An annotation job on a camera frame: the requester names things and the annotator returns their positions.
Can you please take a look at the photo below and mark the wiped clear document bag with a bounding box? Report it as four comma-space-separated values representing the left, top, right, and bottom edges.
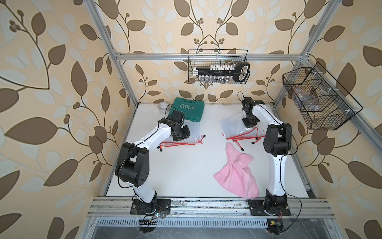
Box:
220, 113, 265, 151

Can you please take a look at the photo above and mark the pink wiping cloth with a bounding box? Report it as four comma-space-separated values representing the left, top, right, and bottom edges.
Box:
213, 143, 259, 199

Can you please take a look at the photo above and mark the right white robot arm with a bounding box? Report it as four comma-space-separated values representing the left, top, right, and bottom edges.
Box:
241, 97, 292, 211

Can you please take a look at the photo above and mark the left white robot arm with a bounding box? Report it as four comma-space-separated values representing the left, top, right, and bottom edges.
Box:
115, 112, 190, 206

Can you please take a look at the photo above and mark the stack of clear document bags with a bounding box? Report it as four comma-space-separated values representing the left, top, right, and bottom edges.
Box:
157, 120, 207, 153

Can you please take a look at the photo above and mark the plastic bag in right basket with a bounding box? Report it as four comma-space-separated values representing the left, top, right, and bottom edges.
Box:
295, 88, 320, 112

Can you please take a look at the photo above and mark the green plastic tool case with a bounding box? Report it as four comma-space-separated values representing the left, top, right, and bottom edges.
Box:
170, 98, 205, 122

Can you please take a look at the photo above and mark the clear tape roll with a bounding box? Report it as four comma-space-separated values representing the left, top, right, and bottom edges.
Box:
157, 101, 169, 114

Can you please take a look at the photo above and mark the black white tool in basket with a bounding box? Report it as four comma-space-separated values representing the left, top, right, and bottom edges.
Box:
191, 62, 250, 84

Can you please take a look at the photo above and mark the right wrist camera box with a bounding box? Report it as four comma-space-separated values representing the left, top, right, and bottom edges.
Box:
241, 97, 254, 111

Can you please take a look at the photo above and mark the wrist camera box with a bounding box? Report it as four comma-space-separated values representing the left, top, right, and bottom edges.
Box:
168, 110, 185, 125
241, 97, 254, 111

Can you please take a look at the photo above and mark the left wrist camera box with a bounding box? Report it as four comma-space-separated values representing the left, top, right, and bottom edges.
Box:
168, 110, 185, 125

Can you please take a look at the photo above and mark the black wire basket back wall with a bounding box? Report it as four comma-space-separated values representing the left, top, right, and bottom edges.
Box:
188, 48, 250, 84

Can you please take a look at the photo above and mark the black wire basket wall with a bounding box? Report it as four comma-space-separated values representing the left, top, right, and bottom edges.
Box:
283, 62, 363, 130
188, 48, 250, 84

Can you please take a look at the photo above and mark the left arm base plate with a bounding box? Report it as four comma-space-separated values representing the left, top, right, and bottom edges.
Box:
130, 198, 171, 216

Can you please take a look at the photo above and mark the black wire basket right wall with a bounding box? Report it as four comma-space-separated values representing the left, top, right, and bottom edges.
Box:
283, 62, 363, 130

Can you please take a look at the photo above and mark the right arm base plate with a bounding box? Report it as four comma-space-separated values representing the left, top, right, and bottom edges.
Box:
247, 198, 291, 217

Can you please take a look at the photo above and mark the aluminium front rail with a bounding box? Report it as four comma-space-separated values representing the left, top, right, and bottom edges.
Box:
88, 197, 335, 219

